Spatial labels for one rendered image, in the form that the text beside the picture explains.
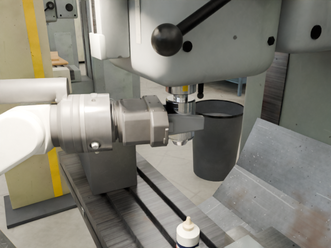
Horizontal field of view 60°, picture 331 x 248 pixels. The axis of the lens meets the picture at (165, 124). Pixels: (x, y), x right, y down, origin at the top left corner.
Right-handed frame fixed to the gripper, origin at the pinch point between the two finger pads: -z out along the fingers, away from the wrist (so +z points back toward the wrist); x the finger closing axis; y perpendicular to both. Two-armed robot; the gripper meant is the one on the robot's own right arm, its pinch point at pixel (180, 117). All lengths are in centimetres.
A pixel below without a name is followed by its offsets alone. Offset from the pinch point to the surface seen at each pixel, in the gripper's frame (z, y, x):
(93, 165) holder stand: 15.7, 19.0, 21.7
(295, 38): -13.3, -12.8, -7.3
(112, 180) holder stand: 11.5, 24.4, 22.7
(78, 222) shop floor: 38, 124, 132
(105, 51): 11.1, -11.3, -5.9
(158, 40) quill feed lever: 6.5, -13.4, -16.2
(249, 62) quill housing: -6.6, -9.9, -8.2
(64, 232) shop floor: 46, 124, 123
